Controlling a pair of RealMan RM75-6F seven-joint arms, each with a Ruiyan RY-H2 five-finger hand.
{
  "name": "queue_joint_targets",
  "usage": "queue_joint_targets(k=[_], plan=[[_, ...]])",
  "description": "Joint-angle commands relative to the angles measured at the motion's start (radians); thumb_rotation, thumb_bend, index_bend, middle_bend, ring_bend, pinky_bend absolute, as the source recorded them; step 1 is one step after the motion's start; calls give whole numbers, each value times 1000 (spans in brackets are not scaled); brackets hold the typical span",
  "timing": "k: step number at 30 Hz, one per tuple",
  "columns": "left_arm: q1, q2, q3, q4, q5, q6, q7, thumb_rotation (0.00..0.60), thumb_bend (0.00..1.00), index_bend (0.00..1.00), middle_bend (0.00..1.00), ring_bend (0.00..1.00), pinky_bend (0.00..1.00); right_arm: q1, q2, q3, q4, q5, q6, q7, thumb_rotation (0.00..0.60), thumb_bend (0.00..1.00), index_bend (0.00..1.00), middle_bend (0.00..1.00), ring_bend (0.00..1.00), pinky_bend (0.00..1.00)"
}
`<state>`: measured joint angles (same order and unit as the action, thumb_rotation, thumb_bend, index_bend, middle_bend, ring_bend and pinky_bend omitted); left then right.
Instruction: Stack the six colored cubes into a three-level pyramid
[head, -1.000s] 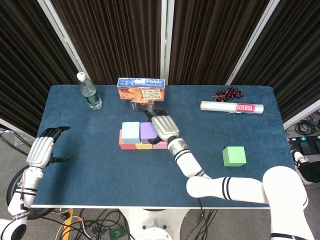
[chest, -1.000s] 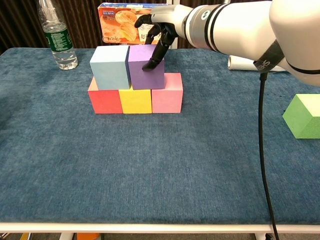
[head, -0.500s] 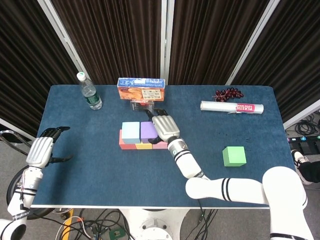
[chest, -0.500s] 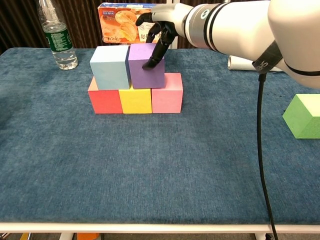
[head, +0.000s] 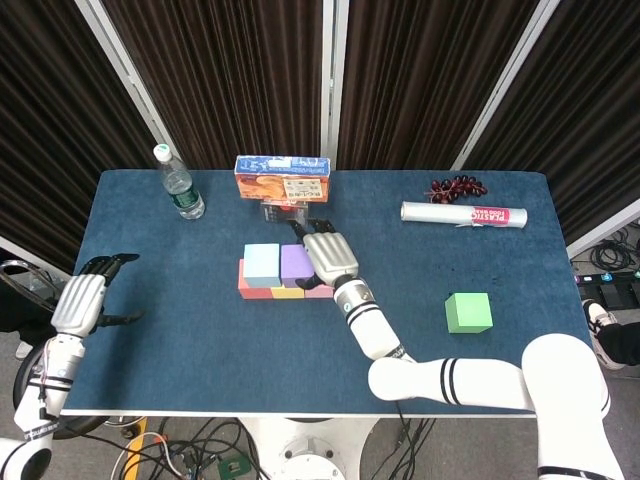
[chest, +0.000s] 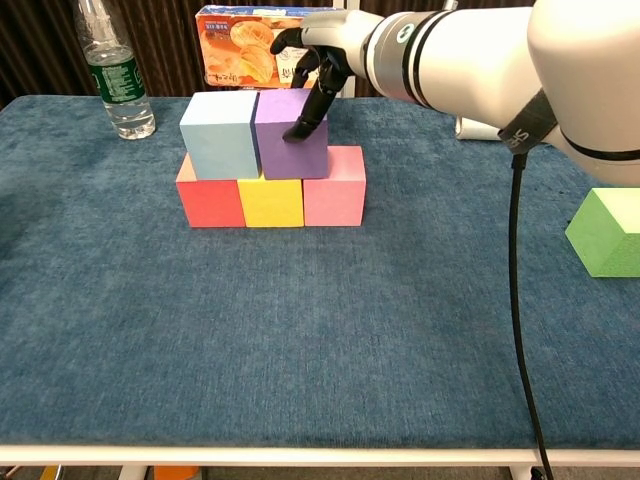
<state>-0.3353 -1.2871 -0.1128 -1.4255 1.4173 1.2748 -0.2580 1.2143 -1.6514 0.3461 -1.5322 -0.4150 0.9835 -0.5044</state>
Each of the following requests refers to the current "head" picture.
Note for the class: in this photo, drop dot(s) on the clear plastic water bottle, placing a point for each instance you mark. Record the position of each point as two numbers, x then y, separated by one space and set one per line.
182 190

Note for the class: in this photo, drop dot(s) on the red foam cube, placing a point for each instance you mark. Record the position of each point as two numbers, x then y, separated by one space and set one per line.
255 293

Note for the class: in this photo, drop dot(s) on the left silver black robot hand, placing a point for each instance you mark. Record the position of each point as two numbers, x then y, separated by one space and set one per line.
77 305

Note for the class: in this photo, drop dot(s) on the dark red grape bunch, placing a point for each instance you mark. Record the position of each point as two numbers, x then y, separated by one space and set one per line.
457 189

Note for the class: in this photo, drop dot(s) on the person leg with white sneaker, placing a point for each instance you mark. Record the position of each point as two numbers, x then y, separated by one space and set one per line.
620 345

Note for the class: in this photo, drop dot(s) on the orange bread snack box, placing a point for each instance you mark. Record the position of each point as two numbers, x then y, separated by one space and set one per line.
282 182

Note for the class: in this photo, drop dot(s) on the dark pleated partition panel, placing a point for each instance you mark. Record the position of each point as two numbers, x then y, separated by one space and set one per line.
225 75
590 125
425 75
50 125

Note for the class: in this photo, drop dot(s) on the green circuit board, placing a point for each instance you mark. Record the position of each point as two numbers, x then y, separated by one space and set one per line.
232 468

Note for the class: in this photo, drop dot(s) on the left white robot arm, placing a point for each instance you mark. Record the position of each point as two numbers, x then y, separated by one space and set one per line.
55 370

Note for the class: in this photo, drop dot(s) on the pink foam cube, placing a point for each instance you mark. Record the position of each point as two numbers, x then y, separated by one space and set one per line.
320 293

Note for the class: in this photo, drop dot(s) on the blue felt table cover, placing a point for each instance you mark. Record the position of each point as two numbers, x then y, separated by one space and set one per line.
310 370

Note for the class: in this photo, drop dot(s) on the light blue foam cube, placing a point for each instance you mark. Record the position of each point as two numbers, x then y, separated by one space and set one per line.
262 265

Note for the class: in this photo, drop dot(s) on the yellow foam cube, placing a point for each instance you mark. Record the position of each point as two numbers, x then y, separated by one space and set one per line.
287 293

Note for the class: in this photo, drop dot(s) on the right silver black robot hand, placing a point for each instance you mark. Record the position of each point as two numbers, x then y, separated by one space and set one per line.
330 257

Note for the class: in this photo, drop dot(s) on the green foam cube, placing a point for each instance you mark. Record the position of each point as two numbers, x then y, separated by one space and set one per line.
467 312

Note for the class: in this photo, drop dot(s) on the purple foam cube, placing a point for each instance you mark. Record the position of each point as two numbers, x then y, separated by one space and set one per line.
295 265

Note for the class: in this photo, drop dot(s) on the plastic food wrap roll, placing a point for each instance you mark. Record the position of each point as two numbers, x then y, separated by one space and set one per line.
450 214

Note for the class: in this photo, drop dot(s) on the small dark product box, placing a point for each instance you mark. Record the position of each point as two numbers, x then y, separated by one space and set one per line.
280 214

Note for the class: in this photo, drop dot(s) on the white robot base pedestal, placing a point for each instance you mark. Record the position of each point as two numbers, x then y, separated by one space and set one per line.
310 450

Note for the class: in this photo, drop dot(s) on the metal chair frame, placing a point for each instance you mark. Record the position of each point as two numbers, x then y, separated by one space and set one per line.
20 265

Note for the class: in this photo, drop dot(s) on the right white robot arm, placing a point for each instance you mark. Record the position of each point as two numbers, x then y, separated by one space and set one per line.
370 325

